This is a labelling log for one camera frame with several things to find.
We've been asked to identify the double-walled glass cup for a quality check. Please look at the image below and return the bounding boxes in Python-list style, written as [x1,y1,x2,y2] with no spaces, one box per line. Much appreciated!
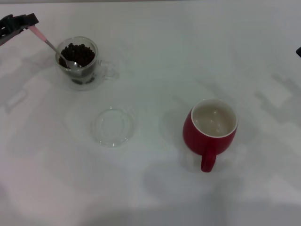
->
[55,35,119,90]

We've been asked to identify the clear glass saucer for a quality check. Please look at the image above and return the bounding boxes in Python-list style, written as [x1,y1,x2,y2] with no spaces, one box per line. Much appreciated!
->
[90,105,136,148]

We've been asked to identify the coffee beans in glass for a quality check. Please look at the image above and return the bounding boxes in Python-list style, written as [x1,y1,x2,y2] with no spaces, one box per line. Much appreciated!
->
[58,42,96,69]

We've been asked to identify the pink-handled metal spoon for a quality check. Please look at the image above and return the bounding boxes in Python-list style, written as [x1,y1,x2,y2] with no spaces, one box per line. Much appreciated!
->
[28,25,82,70]

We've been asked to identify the red ceramic mug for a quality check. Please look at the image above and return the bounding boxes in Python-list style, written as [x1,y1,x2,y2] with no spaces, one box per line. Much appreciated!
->
[182,98,238,173]

